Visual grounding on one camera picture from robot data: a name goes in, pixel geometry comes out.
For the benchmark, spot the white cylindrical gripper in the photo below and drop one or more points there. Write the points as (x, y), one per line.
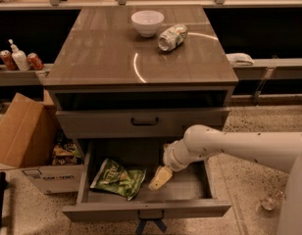
(171, 158)

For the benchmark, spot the green jalapeno chip bag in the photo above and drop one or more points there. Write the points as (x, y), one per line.
(113, 177)

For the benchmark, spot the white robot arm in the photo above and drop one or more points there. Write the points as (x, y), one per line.
(279, 150)

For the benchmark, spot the open middle drawer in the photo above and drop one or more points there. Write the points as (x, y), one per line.
(189, 193)

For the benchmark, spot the closed upper drawer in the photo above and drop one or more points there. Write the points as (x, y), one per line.
(138, 123)

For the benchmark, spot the grey drawer cabinet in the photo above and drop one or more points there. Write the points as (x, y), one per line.
(105, 64)

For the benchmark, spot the snack bags in box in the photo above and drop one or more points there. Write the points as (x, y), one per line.
(65, 151)

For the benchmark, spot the clear glass on floor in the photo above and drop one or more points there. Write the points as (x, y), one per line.
(272, 201)

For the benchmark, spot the crushed white soda can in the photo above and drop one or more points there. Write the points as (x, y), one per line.
(172, 37)

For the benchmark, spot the folded white cloth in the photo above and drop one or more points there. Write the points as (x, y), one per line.
(240, 59)

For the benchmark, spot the grey side shelf right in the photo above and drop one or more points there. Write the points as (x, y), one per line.
(268, 82)

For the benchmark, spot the grey side shelf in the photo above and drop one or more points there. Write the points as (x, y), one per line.
(268, 82)
(19, 78)

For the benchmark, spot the white ceramic bowl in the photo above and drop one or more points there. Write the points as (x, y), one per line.
(147, 22)

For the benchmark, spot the brown cardboard box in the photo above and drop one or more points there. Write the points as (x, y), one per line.
(27, 139)

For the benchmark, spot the red soda can right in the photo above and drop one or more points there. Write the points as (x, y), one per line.
(35, 61)

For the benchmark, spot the red soda can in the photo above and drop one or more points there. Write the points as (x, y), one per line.
(7, 59)
(35, 61)

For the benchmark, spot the white pump bottle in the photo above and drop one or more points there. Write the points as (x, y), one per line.
(19, 57)

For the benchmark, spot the grey side shelf left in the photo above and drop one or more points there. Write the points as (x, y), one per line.
(19, 78)

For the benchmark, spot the red soda can left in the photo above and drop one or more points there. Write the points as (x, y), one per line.
(7, 59)

